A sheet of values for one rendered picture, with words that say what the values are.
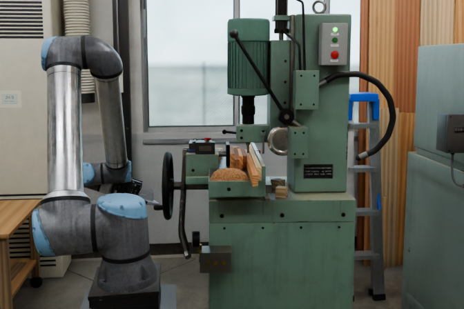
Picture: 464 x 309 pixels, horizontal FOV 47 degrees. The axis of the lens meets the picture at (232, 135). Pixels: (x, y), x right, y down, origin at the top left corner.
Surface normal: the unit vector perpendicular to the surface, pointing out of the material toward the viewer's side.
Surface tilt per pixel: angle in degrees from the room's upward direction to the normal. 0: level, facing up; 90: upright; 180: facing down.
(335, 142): 90
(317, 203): 90
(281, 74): 90
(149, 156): 90
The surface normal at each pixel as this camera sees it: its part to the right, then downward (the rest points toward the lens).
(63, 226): 0.13, -0.30
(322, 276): 0.04, 0.14
